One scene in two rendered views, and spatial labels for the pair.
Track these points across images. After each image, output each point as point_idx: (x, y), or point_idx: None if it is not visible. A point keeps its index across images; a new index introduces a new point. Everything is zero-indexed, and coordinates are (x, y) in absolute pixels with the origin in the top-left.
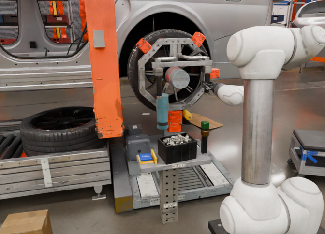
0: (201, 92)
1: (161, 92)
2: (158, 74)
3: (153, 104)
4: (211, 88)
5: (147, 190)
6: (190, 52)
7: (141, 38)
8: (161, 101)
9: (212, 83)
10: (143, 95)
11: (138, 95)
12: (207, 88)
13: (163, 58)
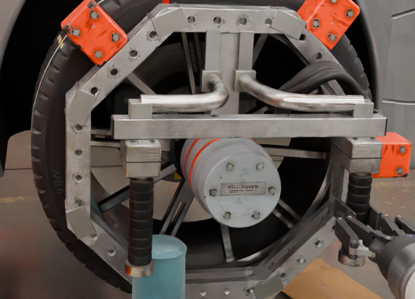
0: (332, 233)
1: (149, 247)
2: (138, 172)
3: (123, 277)
4: (376, 254)
5: None
6: (295, 62)
7: None
8: (154, 276)
9: (378, 220)
10: (83, 238)
11: (62, 232)
12: (356, 251)
13: (167, 99)
